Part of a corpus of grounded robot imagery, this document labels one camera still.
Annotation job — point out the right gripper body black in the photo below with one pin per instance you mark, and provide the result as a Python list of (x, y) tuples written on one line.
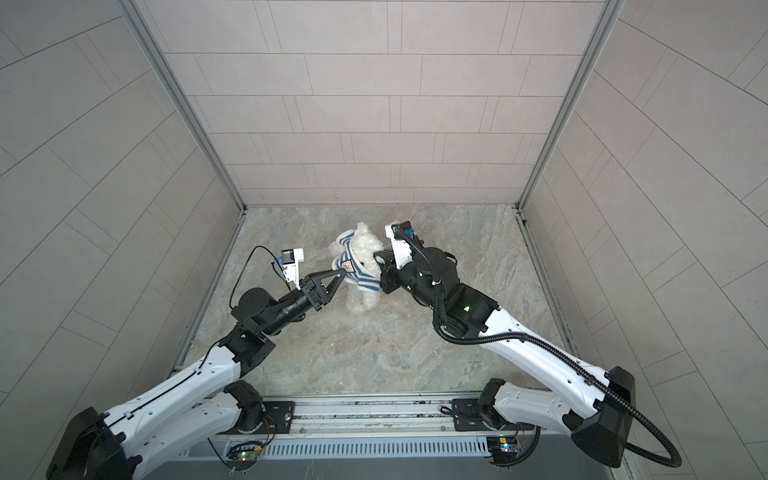
[(389, 271)]

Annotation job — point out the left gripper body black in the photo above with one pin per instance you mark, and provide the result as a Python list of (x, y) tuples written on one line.
[(310, 293)]

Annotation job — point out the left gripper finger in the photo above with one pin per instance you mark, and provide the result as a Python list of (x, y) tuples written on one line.
[(336, 291), (329, 278)]

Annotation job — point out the blue white striped knit sweater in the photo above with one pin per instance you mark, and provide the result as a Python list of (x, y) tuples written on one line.
[(353, 251)]

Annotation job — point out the white teddy bear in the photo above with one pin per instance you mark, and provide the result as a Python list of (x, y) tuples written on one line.
[(359, 301)]

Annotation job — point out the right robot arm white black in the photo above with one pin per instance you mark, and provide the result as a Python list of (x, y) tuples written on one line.
[(593, 406)]

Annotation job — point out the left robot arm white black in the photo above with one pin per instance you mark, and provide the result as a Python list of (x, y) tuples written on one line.
[(210, 396)]

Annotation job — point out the left controller circuit board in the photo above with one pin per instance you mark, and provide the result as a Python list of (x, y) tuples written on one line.
[(243, 451)]

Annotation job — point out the controller circuit board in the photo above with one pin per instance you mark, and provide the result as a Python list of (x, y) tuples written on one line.
[(503, 450), (243, 451)]

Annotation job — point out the ventilation grille strip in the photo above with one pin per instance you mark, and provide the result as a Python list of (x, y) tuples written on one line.
[(372, 448)]

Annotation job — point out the right controller circuit board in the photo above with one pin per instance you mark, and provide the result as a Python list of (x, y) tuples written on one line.
[(503, 450)]

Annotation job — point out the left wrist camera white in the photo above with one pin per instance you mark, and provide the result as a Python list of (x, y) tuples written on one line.
[(289, 261)]

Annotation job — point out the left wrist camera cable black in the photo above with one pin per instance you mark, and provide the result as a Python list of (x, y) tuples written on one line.
[(276, 268)]

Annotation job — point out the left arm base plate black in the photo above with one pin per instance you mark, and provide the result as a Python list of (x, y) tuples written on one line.
[(277, 418)]

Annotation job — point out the aluminium mounting rail frame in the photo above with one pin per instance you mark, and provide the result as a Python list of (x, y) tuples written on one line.
[(374, 416)]

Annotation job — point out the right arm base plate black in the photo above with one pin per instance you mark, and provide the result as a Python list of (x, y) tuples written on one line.
[(469, 415)]

